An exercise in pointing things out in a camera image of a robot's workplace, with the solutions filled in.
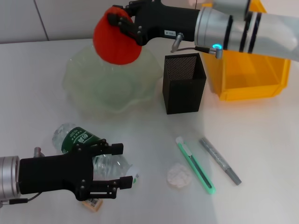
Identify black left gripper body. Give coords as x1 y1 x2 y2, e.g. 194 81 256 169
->
20 144 94 201

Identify pale green glass fruit plate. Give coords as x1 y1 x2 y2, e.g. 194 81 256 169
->
63 44 162 119

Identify white paper ball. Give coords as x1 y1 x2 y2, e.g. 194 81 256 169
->
167 162 192 189

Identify green utility knife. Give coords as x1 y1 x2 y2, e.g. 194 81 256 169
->
175 136 216 196

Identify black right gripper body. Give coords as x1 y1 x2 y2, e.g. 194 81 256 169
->
134 0 201 46

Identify beige eraser with barcode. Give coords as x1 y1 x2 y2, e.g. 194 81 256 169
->
81 198 104 212

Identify clear green-label water bottle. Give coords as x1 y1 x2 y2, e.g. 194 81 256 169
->
51 122 141 187

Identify silver marker pen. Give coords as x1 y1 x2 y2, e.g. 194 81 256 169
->
199 137 242 186

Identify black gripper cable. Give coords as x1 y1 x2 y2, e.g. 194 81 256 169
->
170 32 211 54
7 147 45 204

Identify red-orange toy orange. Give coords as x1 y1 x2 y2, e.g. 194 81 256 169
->
93 6 143 66

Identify yellow plastic storage bin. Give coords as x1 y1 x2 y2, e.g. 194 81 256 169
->
201 0 292 101

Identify black mesh pen holder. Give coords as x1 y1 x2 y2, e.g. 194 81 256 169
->
162 53 207 115

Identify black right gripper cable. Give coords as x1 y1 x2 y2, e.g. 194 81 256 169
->
170 32 211 54

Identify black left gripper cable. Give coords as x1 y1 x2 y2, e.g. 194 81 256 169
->
7 147 45 204

